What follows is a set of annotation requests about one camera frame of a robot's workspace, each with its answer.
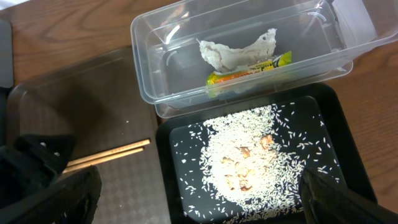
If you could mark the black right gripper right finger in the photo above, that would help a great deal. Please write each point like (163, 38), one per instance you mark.
(325, 201)

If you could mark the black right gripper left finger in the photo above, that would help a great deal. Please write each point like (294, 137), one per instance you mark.
(72, 200)

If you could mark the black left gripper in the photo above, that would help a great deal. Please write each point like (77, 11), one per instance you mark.
(32, 164)

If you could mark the wooden chopstick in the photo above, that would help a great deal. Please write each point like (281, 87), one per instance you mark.
(109, 152)
(102, 160)

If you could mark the black waste tray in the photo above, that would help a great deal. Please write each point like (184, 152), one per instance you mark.
(342, 124)

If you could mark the grey plastic dishwasher rack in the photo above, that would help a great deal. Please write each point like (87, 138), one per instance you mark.
(7, 73)

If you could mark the clear plastic waste bin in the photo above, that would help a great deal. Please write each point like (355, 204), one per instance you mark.
(195, 55)

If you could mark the spilled rice pile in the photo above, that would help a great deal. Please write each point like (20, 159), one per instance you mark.
(246, 165)

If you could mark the dark brown serving tray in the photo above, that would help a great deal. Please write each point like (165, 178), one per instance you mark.
(98, 102)

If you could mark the crumpled white tissue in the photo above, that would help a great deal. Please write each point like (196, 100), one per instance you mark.
(225, 59)

